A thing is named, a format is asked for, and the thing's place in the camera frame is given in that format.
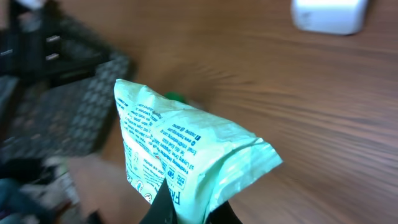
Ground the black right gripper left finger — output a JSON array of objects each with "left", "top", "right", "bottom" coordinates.
[{"left": 139, "top": 179, "right": 177, "bottom": 224}]

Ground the dark grey mesh basket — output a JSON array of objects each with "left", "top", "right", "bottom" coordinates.
[{"left": 1, "top": 16, "right": 134, "bottom": 161}]

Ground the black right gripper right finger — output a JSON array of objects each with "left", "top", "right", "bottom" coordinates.
[{"left": 206, "top": 201, "right": 243, "bottom": 224}]

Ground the teal snack packet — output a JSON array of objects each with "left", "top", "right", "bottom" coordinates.
[{"left": 114, "top": 79, "right": 282, "bottom": 223}]

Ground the green lid jar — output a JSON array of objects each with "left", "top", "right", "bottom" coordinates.
[{"left": 164, "top": 91, "right": 187, "bottom": 104}]

